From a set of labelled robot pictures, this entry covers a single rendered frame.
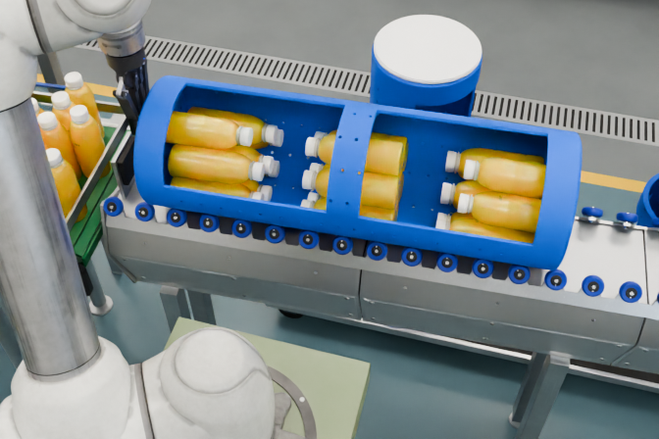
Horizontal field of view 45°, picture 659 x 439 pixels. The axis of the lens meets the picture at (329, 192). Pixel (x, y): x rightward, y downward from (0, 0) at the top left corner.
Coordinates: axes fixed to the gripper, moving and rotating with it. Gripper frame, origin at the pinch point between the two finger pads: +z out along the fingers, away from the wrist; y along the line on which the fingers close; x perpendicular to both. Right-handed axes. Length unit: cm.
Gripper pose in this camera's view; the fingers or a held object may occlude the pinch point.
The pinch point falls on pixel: (141, 121)
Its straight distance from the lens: 173.6
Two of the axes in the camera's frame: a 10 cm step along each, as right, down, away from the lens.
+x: 9.8, 1.6, -1.4
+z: 0.0, 6.7, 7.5
